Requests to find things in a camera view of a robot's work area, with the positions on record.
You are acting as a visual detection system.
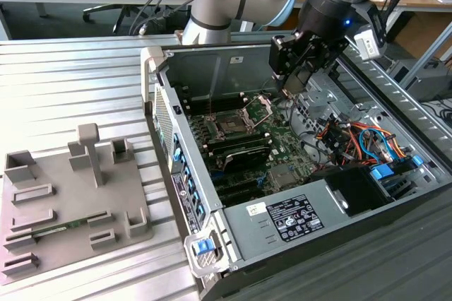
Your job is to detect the black RAM slot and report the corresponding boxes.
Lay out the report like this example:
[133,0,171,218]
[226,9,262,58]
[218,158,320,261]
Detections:
[203,130,268,146]
[207,136,273,156]

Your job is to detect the silver chipset heatsink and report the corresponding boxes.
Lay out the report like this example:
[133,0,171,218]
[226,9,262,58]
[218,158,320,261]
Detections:
[270,165,305,189]

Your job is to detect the open grey PC case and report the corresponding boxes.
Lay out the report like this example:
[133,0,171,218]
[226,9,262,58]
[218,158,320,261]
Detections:
[140,28,452,301]

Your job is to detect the blue case latch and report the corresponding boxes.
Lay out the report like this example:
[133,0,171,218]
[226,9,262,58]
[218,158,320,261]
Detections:
[193,239,216,256]

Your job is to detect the silver metal drive cage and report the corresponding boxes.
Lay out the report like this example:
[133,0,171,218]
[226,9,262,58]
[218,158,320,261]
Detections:
[287,74,359,134]

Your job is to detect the CPU socket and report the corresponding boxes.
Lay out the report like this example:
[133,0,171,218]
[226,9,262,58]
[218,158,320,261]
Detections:
[208,109,261,140]

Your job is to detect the office chair base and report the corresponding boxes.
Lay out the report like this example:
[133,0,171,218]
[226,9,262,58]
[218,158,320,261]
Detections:
[82,0,162,35]

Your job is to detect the orange and red wire bundle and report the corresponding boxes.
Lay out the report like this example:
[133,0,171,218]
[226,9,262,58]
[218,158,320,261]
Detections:
[315,119,409,168]

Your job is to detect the grey power supply unit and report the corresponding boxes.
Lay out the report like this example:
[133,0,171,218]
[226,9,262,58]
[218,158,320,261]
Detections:
[221,177,350,262]

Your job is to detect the aluminium profile bar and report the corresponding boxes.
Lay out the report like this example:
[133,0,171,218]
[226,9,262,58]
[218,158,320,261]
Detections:
[409,21,452,85]

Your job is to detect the black wire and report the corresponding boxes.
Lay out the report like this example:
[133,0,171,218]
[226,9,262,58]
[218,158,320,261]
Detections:
[286,98,321,139]

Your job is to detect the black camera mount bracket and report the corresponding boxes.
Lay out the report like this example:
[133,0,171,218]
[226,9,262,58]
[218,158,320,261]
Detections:
[352,0,388,47]

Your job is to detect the green motherboard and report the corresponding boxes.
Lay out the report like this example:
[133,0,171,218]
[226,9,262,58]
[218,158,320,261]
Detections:
[186,101,321,208]

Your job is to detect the black graphics card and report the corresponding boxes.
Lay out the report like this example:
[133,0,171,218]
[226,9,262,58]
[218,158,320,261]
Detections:
[219,147,272,175]

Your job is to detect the metal socket cover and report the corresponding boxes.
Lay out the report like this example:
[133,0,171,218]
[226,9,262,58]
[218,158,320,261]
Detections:
[241,93,275,129]

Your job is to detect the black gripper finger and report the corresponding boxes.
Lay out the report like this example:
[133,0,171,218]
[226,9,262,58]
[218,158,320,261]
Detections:
[269,31,309,85]
[302,32,350,76]

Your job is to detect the grey parts rack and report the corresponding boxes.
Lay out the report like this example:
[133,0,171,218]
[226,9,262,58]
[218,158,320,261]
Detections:
[0,123,155,286]

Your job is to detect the black expansion slot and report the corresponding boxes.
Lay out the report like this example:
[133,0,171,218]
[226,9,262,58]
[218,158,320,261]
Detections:
[211,172,264,194]
[217,184,268,207]

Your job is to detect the blue wire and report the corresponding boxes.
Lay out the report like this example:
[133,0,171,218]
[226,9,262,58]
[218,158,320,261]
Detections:
[357,126,396,163]

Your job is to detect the disk bay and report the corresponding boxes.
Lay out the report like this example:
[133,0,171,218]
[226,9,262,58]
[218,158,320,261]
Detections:
[380,172,430,203]

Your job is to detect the green RAM stick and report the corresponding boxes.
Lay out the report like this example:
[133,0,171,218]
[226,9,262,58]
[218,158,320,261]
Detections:
[30,216,90,237]

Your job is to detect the grey computer tower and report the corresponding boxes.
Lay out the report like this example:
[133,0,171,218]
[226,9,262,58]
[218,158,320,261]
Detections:
[386,59,452,102]

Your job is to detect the blue disk carrier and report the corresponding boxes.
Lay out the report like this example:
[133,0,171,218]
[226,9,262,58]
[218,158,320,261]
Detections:
[369,163,396,182]

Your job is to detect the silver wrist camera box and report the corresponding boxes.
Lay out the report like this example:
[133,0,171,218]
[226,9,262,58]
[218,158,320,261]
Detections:
[354,25,386,62]

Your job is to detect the tangled black cables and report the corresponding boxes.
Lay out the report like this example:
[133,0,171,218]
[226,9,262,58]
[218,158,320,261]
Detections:
[422,98,452,132]

